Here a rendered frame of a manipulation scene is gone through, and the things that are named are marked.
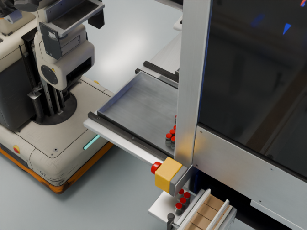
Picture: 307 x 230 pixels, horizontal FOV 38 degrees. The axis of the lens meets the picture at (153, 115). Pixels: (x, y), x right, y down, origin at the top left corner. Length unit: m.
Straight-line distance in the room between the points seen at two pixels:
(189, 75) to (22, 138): 1.49
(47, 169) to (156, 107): 0.84
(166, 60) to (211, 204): 0.71
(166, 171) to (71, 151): 1.09
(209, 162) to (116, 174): 1.32
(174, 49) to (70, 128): 0.80
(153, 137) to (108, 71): 1.58
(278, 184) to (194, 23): 0.47
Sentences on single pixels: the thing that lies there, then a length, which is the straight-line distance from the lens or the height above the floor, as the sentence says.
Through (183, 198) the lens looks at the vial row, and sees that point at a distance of 1.37.
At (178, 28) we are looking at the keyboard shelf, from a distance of 2.14.
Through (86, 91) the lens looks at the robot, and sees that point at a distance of 2.57.
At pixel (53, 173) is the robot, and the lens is 2.29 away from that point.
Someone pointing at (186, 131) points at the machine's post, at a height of 1.16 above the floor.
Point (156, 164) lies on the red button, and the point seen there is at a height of 1.01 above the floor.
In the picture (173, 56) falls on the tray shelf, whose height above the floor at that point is 0.88.
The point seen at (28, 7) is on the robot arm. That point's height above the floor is 1.21.
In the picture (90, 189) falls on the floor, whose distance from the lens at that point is 2.50.
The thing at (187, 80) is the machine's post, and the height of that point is 1.35.
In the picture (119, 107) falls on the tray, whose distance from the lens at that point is 1.66.
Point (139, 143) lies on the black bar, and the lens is 1.52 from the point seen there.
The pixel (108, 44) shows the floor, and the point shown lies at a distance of 3.31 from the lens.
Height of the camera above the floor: 2.11
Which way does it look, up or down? 49 degrees down
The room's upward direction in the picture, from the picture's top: straight up
